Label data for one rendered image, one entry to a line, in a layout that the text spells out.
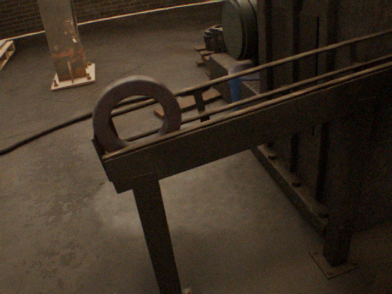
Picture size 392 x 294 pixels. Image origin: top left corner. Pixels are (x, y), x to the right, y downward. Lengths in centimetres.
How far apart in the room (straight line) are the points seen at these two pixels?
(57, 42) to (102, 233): 213
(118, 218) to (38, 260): 35
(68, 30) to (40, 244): 210
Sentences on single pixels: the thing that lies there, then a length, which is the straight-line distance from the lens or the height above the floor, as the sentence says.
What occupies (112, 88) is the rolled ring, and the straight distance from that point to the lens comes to 70.
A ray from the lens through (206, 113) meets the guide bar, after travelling 80.
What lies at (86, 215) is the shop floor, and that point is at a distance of 157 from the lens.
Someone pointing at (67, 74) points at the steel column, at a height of 9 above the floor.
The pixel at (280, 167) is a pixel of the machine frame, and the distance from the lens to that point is 155.
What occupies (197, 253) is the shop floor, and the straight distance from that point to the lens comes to 129.
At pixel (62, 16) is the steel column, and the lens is 321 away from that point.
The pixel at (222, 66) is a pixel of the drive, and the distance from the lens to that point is 230.
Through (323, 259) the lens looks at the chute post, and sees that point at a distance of 126.
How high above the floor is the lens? 94
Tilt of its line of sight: 30 degrees down
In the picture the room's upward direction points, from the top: 7 degrees counter-clockwise
